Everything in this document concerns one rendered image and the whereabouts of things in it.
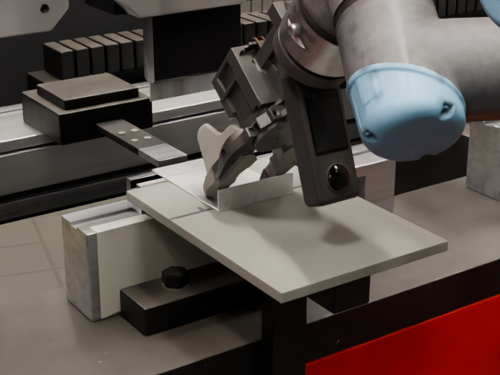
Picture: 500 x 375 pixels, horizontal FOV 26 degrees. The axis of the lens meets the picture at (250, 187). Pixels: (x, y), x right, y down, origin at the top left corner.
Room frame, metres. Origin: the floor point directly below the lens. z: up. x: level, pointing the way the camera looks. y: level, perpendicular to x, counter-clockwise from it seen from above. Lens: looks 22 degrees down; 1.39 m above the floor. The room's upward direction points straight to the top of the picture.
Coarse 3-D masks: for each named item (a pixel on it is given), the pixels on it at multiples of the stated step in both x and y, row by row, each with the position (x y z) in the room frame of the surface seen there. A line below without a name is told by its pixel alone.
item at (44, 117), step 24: (24, 96) 1.24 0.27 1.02; (48, 96) 1.21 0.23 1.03; (72, 96) 1.19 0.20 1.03; (96, 96) 1.19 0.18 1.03; (120, 96) 1.21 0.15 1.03; (144, 96) 1.23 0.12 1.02; (24, 120) 1.24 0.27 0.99; (48, 120) 1.18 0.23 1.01; (72, 120) 1.17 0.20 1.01; (96, 120) 1.18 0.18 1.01; (120, 120) 1.19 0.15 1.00; (144, 120) 1.22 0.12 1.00; (120, 144) 1.13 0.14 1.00; (144, 144) 1.11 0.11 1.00; (168, 144) 1.11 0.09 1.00
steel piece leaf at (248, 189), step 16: (176, 176) 1.02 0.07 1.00; (192, 176) 1.02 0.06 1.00; (240, 176) 1.02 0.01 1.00; (256, 176) 1.02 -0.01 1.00; (288, 176) 0.97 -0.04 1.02; (192, 192) 0.97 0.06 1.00; (224, 192) 0.93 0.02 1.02; (240, 192) 0.94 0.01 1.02; (256, 192) 0.95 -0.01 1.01; (272, 192) 0.96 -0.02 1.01; (288, 192) 0.97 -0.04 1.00; (224, 208) 0.93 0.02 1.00
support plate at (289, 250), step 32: (128, 192) 0.98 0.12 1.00; (160, 192) 0.98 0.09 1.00; (192, 224) 0.90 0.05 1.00; (224, 224) 0.90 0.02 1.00; (256, 224) 0.90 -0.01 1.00; (288, 224) 0.90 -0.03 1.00; (320, 224) 0.90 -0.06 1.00; (352, 224) 0.90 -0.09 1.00; (384, 224) 0.90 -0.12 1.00; (224, 256) 0.84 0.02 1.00; (256, 256) 0.83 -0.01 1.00; (288, 256) 0.83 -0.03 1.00; (320, 256) 0.83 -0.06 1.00; (352, 256) 0.83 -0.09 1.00; (384, 256) 0.83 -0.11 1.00; (416, 256) 0.85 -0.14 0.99; (288, 288) 0.77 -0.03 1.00; (320, 288) 0.79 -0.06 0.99
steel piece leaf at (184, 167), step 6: (186, 162) 1.06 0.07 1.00; (192, 162) 1.06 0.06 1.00; (198, 162) 1.06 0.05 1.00; (156, 168) 1.04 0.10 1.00; (162, 168) 1.04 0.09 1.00; (168, 168) 1.04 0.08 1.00; (174, 168) 1.04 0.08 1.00; (180, 168) 1.04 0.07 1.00; (186, 168) 1.04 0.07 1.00; (192, 168) 1.04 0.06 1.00; (198, 168) 1.04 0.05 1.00; (204, 168) 1.04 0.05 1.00; (162, 174) 1.02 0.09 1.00; (168, 174) 1.02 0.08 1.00; (174, 174) 1.02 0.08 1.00
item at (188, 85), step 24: (144, 24) 1.03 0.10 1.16; (168, 24) 1.02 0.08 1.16; (192, 24) 1.04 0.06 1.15; (216, 24) 1.05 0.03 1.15; (144, 48) 1.03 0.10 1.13; (168, 48) 1.02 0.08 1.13; (192, 48) 1.04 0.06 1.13; (216, 48) 1.05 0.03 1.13; (144, 72) 1.03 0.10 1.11; (168, 72) 1.02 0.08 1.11; (192, 72) 1.04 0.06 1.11; (216, 72) 1.06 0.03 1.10; (168, 96) 1.03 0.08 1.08
